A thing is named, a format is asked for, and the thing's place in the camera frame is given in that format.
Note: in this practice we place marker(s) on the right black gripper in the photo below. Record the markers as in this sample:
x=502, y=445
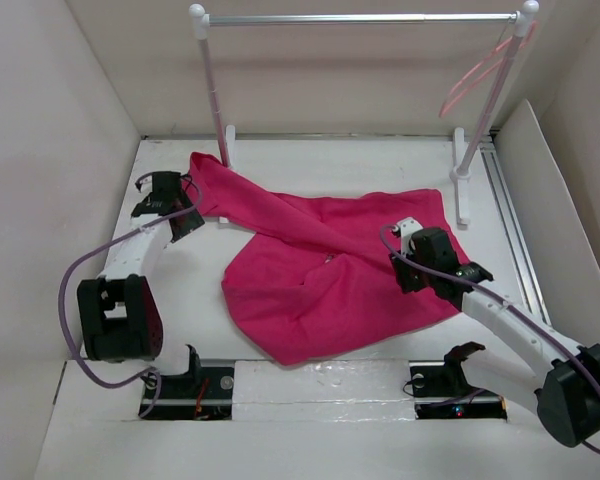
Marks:
x=407, y=282

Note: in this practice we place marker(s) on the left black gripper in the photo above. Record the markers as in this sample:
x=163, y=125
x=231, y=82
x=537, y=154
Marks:
x=192, y=222

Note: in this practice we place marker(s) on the pink trousers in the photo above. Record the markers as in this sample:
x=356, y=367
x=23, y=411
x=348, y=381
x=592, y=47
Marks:
x=315, y=280

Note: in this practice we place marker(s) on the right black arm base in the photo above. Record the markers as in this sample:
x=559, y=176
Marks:
x=441, y=392

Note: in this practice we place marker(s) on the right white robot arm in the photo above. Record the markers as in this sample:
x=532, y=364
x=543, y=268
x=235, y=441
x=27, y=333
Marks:
x=560, y=383

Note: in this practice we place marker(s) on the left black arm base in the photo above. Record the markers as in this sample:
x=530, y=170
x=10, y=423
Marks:
x=203, y=392

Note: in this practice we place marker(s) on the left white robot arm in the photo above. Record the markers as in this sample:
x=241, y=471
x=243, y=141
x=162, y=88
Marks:
x=119, y=317

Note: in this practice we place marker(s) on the pink plastic hanger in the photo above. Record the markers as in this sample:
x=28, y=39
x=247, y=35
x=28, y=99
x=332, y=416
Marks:
x=475, y=75

